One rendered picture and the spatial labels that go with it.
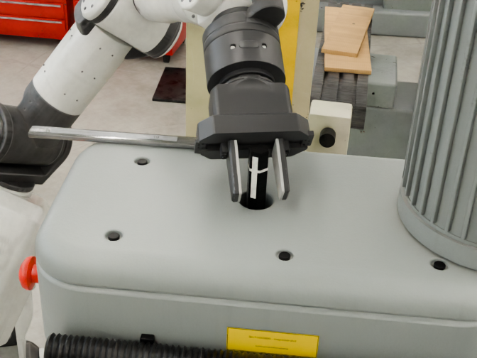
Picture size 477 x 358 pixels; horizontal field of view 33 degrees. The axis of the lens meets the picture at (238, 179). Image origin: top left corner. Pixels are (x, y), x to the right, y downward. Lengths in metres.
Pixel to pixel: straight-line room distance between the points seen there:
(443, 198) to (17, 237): 0.72
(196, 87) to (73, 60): 1.54
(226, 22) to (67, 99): 0.41
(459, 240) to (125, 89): 4.72
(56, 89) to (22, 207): 0.20
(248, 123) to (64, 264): 0.23
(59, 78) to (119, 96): 4.11
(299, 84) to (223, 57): 1.83
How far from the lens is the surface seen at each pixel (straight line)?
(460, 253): 0.80
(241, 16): 0.90
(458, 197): 0.78
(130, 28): 1.16
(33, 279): 0.97
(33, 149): 1.28
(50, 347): 0.82
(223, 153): 0.84
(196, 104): 2.76
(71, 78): 1.22
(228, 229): 0.82
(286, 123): 0.85
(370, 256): 0.80
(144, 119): 5.04
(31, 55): 6.00
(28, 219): 1.28
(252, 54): 0.87
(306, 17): 2.60
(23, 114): 1.27
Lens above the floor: 2.37
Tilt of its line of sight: 32 degrees down
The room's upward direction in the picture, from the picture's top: 3 degrees clockwise
